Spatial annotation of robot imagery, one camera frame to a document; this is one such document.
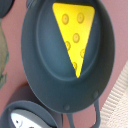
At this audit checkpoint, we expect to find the yellow cheese wedge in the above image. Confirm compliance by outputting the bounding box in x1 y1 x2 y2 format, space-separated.
52 2 95 78

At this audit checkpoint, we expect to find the white toy fish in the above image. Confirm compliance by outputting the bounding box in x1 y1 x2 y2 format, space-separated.
11 112 52 128

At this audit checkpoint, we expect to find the large grey pot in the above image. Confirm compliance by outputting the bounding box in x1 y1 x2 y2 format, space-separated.
20 0 116 128

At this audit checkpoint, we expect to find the small grey pot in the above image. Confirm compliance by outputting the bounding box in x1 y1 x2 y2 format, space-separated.
0 100 63 128

